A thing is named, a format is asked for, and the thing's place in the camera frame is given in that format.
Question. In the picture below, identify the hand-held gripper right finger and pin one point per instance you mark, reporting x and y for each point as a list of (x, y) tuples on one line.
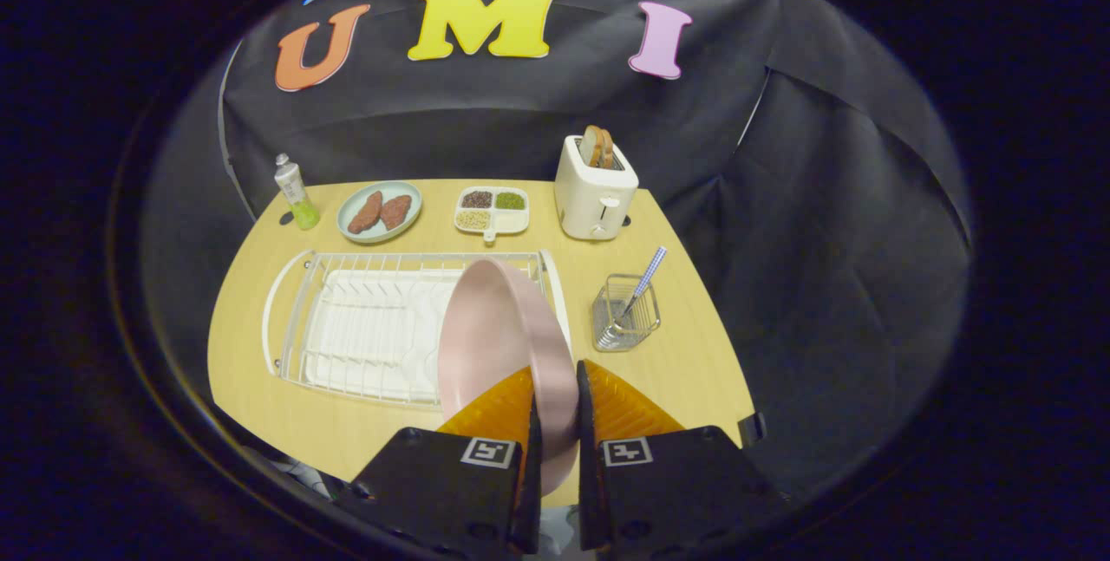
[(588, 500)]

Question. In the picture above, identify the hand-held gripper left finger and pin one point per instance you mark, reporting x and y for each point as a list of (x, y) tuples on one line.
[(529, 500)]

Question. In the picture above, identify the black backdrop cloth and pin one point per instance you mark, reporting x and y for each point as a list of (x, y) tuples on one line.
[(520, 110)]

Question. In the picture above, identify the brown meat piece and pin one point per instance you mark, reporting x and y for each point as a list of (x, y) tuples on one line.
[(365, 212), (396, 211)]

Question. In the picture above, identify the pink plate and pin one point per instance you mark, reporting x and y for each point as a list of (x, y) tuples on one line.
[(494, 335)]

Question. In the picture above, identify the green liquid bottle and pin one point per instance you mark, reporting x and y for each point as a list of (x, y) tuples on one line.
[(295, 192)]

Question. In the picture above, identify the light green plate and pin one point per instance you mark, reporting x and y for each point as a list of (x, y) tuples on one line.
[(386, 236)]

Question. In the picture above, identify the black table clamp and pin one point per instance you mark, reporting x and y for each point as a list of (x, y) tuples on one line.
[(752, 428)]

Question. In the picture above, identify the white toaster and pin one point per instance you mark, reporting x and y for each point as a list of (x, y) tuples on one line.
[(590, 197)]

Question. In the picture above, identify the white divided bean dish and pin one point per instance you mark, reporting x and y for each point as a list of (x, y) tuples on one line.
[(510, 221)]

